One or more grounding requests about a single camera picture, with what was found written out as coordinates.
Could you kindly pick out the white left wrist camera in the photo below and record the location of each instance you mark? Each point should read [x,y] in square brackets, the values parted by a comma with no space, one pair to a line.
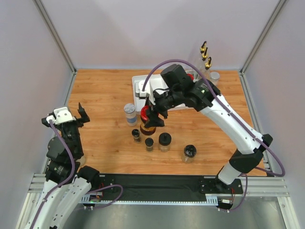
[62,115]

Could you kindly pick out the small spice bottle lower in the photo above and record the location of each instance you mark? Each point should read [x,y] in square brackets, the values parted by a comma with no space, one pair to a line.
[149,144]

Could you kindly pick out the white-contents jar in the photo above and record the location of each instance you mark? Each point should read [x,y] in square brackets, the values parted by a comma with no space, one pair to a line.
[214,77]

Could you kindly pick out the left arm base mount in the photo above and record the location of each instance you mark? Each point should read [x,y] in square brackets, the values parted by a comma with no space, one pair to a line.
[102,188]

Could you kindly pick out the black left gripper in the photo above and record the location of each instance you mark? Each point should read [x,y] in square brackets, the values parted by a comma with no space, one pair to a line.
[84,118]

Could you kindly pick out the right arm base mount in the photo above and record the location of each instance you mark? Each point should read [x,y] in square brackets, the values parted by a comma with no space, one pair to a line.
[212,185]

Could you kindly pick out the tall jar white beads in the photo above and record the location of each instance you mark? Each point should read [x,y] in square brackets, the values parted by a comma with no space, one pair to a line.
[130,113]

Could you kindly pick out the white divided tray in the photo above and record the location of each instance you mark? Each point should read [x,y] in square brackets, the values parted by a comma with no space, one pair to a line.
[155,82]

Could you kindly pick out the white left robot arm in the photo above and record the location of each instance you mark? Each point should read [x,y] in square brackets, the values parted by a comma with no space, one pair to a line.
[65,180]

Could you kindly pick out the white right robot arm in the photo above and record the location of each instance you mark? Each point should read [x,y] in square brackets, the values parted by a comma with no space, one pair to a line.
[204,97]

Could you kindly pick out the black-knob lid glass jar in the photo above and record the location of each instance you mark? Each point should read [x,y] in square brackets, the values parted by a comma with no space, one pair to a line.
[165,140]

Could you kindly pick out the tall bottle dark contents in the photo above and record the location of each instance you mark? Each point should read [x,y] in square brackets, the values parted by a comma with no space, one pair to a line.
[203,51]

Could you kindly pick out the black-lid glass jar right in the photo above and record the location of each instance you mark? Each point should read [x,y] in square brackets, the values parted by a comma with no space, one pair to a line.
[189,153]

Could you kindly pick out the red-lid sauce jar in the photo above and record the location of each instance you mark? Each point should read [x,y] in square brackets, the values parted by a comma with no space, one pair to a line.
[190,78]
[143,116]

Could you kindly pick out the black base cloth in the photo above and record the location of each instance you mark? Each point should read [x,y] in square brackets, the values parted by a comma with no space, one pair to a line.
[157,188]

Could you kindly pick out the clear oil bottle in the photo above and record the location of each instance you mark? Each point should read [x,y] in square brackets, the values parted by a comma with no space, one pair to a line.
[207,62]

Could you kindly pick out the oil bottle with dark sauce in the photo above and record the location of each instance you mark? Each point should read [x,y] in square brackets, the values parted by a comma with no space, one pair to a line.
[206,71]

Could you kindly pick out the small black-cap spice bottle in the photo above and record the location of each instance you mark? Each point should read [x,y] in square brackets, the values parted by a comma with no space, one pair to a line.
[136,135]

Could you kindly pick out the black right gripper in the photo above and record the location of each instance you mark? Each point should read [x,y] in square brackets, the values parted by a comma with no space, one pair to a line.
[156,112]

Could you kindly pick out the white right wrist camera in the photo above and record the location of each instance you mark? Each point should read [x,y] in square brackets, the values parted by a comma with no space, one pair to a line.
[142,89]

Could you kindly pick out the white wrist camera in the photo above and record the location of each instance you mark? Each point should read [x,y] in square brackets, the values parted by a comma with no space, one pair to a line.
[62,115]
[142,89]

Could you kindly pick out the aluminium frame rail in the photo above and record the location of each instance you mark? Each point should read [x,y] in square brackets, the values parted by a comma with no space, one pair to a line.
[252,187]

